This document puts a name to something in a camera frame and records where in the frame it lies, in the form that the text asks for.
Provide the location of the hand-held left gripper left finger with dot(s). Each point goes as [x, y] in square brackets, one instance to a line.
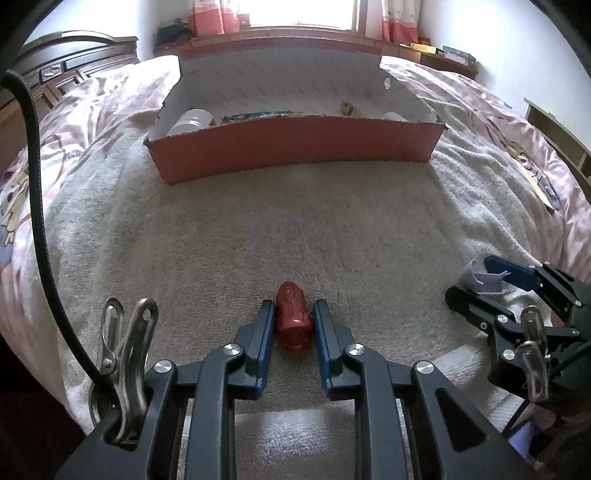
[264, 350]

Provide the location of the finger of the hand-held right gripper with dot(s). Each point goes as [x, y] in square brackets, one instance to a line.
[512, 272]
[471, 307]

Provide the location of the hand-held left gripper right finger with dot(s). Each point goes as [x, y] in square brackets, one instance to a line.
[323, 355]

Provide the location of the lavender curved plastic shell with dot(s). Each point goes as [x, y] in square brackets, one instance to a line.
[482, 281]

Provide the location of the red plastic toy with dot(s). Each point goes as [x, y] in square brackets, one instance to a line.
[293, 323]

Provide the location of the red cardboard box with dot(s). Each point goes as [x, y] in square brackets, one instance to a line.
[295, 147]

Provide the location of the small wooden block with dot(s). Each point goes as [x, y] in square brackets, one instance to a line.
[351, 109]

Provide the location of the green printed pack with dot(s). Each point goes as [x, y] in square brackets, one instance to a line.
[256, 116]

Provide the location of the white plastic bottle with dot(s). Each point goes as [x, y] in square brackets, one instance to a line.
[189, 122]

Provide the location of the flat wooden stick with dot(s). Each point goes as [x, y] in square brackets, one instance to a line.
[540, 189]

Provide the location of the white terry towel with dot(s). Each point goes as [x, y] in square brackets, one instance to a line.
[300, 230]

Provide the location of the metal spring clip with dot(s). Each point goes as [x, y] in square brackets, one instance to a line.
[124, 364]

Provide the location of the beige wooden shelf unit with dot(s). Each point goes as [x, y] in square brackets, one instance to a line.
[561, 138]

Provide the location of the wooden window cabinet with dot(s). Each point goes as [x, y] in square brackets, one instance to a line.
[461, 69]

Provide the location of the yellow book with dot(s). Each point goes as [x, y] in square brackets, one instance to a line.
[415, 47]

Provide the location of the pink patterned curtain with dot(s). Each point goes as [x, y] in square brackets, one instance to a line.
[399, 21]
[217, 16]

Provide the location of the dark bag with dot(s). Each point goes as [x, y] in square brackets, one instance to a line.
[173, 33]

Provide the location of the bright window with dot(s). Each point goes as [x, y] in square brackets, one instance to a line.
[304, 11]

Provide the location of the dark wooden headboard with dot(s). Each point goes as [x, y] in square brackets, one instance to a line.
[69, 60]

